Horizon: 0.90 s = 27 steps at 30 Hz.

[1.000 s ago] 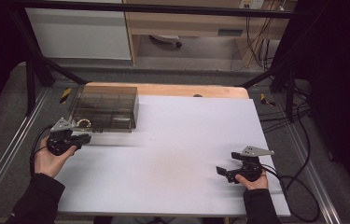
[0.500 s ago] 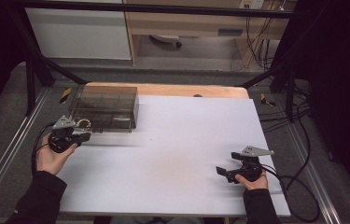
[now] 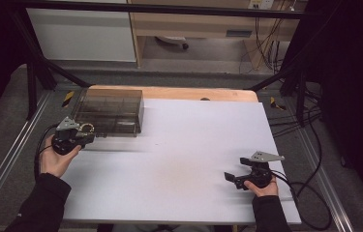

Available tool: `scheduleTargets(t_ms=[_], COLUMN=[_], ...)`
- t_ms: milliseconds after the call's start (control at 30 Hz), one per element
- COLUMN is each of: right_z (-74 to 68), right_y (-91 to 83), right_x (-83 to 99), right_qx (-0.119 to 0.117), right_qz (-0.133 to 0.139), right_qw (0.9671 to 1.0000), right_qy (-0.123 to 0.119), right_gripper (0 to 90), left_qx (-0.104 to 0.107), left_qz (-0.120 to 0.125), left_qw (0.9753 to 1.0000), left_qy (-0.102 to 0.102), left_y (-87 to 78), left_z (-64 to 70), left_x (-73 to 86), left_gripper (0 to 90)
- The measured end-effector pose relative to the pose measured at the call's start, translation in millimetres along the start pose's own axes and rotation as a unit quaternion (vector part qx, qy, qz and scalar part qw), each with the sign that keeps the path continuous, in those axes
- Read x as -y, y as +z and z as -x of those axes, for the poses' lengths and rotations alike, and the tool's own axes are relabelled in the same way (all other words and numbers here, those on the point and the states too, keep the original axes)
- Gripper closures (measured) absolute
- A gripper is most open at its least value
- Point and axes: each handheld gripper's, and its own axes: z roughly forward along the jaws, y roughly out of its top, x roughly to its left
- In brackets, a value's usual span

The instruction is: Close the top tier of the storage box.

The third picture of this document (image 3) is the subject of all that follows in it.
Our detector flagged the hanging black cables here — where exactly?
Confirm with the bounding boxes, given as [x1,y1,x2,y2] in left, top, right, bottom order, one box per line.
[238,9,294,74]

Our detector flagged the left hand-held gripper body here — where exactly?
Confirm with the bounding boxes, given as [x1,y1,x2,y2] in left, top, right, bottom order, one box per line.
[50,116,86,157]

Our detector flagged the chair castor base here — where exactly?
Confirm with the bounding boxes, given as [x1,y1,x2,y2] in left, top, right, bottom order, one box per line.
[154,35,190,51]

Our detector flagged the white cabinet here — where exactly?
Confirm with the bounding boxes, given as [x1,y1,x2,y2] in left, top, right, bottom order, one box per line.
[26,0,137,63]

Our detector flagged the light wooden desk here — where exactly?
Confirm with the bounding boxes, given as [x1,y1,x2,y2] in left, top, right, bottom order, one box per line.
[127,0,303,70]

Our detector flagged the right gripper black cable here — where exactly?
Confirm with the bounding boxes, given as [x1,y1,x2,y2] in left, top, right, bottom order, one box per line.
[269,109,333,232]

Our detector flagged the dark transparent storage box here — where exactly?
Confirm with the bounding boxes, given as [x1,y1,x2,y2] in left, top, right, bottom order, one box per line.
[67,88,145,138]

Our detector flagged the person's left hand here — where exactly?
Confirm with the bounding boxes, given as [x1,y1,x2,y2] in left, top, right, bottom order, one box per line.
[39,133,82,179]

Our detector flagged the aluminium floor rail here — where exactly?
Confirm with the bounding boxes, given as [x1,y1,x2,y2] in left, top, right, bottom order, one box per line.
[0,91,53,220]
[293,127,355,232]

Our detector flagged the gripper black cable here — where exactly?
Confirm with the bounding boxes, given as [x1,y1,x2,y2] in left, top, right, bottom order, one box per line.
[33,123,60,181]
[269,109,333,232]

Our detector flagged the white power strip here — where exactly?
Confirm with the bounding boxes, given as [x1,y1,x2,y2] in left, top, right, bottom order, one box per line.
[247,0,276,11]

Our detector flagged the person's right hand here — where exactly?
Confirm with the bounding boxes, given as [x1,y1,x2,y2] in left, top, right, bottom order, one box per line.
[243,175,279,198]

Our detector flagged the black metal frame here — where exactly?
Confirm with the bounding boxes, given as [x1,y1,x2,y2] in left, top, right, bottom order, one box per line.
[8,0,318,128]

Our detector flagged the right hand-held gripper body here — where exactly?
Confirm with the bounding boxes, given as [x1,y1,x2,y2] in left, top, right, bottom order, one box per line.
[246,151,286,190]

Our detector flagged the black floor cables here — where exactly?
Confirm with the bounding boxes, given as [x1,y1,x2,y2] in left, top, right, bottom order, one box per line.
[267,80,324,139]

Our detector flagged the small metal ring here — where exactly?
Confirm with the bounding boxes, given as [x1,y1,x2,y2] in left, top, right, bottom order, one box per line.
[79,122,96,133]

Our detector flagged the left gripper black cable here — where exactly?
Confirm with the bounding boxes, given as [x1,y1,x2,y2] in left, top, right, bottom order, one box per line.
[33,123,60,181]

